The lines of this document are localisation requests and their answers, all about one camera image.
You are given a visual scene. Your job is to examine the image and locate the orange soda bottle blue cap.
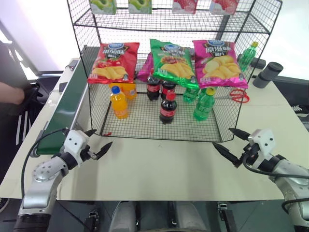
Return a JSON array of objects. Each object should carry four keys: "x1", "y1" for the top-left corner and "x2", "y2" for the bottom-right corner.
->
[{"x1": 110, "y1": 86, "x2": 128, "y2": 120}]

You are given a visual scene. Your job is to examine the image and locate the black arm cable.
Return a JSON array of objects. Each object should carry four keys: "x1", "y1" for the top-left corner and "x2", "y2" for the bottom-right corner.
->
[
  {"x1": 242, "y1": 154, "x2": 309, "y2": 179},
  {"x1": 20, "y1": 128, "x2": 70, "y2": 200}
]

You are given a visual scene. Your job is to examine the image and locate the black mat white print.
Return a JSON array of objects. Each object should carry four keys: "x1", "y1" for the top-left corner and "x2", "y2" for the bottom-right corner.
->
[{"x1": 272, "y1": 76, "x2": 309, "y2": 132}]

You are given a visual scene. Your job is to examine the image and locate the red print carton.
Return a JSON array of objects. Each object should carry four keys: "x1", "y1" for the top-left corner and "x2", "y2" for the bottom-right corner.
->
[
  {"x1": 172, "y1": 0, "x2": 197, "y2": 15},
  {"x1": 209, "y1": 0, "x2": 239, "y2": 16}
]

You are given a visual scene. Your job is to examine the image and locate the black strap buckle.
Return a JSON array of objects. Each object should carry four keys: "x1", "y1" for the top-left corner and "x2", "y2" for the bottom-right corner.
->
[
  {"x1": 216, "y1": 202, "x2": 229, "y2": 214},
  {"x1": 84, "y1": 209, "x2": 100, "y2": 232}
]

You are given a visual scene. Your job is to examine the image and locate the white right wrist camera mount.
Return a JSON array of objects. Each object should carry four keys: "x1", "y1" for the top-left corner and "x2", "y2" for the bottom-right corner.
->
[{"x1": 248, "y1": 129, "x2": 275, "y2": 160}]

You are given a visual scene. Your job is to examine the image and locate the green potato chip bag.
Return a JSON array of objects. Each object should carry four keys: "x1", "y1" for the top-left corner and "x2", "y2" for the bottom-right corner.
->
[{"x1": 149, "y1": 38, "x2": 200, "y2": 89}]

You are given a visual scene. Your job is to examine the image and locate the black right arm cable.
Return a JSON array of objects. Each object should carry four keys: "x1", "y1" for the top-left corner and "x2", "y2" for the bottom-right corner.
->
[{"x1": 242, "y1": 154, "x2": 309, "y2": 179}]

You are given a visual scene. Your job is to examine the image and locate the green conveyor belt white frame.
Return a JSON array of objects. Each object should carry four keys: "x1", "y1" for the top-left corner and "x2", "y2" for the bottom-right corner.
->
[{"x1": 31, "y1": 45, "x2": 97, "y2": 158}]

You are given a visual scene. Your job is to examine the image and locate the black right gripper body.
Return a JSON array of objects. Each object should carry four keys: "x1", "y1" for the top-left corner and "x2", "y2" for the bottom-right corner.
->
[{"x1": 238, "y1": 142, "x2": 259, "y2": 168}]

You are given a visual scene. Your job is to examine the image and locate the red potato chip bag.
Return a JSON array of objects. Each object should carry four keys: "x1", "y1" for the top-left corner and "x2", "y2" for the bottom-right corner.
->
[{"x1": 87, "y1": 43, "x2": 140, "y2": 85}]

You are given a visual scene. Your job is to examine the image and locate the grey cylindrical container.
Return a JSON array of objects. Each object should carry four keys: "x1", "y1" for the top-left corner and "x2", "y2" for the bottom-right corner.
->
[{"x1": 253, "y1": 62, "x2": 283, "y2": 89}]

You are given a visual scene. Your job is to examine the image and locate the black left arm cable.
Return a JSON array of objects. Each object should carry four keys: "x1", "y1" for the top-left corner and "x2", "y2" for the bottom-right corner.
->
[{"x1": 20, "y1": 128, "x2": 70, "y2": 200}]

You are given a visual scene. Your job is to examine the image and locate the purple snack bag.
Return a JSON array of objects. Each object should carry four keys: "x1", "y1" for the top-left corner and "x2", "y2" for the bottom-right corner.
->
[{"x1": 136, "y1": 54, "x2": 155, "y2": 83}]

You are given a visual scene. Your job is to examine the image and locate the black wire mesh rack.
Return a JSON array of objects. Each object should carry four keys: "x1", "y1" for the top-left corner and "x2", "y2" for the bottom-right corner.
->
[{"x1": 66, "y1": 0, "x2": 283, "y2": 143}]

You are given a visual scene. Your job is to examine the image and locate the green print carton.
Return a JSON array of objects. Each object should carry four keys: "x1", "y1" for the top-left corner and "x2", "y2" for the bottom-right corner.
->
[
  {"x1": 89, "y1": 0, "x2": 118, "y2": 15},
  {"x1": 127, "y1": 0, "x2": 153, "y2": 15}
]

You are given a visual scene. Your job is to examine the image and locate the red handled scissors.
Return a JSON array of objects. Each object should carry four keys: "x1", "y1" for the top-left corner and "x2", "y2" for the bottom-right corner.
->
[{"x1": 229, "y1": 88, "x2": 251, "y2": 104}]

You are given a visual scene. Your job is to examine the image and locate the person's bare hand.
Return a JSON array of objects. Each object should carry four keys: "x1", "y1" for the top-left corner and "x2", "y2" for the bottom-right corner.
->
[{"x1": 0, "y1": 81, "x2": 25, "y2": 105}]

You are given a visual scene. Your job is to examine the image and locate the dark grey cylinder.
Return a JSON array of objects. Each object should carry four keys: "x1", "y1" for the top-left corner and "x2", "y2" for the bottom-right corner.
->
[{"x1": 251, "y1": 58, "x2": 267, "y2": 69}]

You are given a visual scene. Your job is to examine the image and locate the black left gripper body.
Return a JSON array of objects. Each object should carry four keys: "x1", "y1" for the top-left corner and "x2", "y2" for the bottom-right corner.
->
[{"x1": 80, "y1": 144, "x2": 99, "y2": 162}]

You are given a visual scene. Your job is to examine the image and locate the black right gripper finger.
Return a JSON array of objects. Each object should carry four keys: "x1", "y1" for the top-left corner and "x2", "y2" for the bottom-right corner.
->
[
  {"x1": 212, "y1": 142, "x2": 241, "y2": 168},
  {"x1": 228, "y1": 128, "x2": 251, "y2": 141}
]

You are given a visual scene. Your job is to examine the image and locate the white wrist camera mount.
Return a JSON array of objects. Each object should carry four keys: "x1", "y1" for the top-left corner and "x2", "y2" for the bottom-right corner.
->
[
  {"x1": 64, "y1": 130, "x2": 90, "y2": 167},
  {"x1": 248, "y1": 129, "x2": 275, "y2": 160}
]

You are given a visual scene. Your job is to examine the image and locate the green soda bottle yellow cap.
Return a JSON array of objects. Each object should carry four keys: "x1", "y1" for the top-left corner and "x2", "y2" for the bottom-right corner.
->
[
  {"x1": 238, "y1": 42, "x2": 259, "y2": 73},
  {"x1": 183, "y1": 87, "x2": 200, "y2": 103},
  {"x1": 193, "y1": 87, "x2": 216, "y2": 121}
]

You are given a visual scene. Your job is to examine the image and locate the grey rounded shape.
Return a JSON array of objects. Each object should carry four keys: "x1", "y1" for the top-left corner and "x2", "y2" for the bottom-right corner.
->
[{"x1": 108, "y1": 201, "x2": 141, "y2": 232}]

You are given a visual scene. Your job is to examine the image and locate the black trousers white stripes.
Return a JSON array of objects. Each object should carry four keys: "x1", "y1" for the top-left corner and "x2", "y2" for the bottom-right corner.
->
[{"x1": 0, "y1": 82, "x2": 50, "y2": 184}]

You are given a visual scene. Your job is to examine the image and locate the magenta potato chip bag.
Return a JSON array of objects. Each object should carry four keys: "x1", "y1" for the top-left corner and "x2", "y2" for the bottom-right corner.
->
[{"x1": 192, "y1": 39, "x2": 249, "y2": 89}]

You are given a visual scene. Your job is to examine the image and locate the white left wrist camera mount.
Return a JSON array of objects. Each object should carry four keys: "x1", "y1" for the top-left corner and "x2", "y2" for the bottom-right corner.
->
[{"x1": 64, "y1": 130, "x2": 90, "y2": 167}]

